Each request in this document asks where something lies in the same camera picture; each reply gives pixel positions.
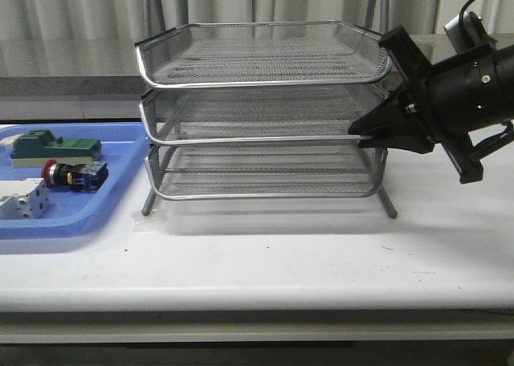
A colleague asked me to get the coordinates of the silver metal rack frame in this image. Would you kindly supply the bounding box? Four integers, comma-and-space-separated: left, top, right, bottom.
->
141, 0, 398, 219

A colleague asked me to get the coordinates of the blue plastic tray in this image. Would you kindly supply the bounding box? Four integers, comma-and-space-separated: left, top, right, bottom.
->
1, 122, 149, 239

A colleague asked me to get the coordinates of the silver mesh tray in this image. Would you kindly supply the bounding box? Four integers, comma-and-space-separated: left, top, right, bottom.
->
145, 141, 386, 201
135, 21, 392, 89
140, 84, 387, 145

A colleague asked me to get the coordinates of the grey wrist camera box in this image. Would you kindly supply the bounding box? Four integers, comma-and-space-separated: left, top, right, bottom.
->
443, 11, 497, 54

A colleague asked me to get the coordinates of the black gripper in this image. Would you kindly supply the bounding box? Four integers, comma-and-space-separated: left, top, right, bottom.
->
348, 26, 483, 184

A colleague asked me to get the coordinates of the red emergency stop push button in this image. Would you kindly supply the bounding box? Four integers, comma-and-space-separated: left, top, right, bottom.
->
41, 160, 109, 193

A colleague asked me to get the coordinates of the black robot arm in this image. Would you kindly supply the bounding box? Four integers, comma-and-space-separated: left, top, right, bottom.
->
349, 26, 513, 184

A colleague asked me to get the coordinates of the grey stone counter ledge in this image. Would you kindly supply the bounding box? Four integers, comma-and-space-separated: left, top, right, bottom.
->
0, 32, 514, 103

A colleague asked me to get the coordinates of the green and beige switch block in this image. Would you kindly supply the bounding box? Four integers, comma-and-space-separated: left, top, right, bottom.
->
10, 129, 102, 168

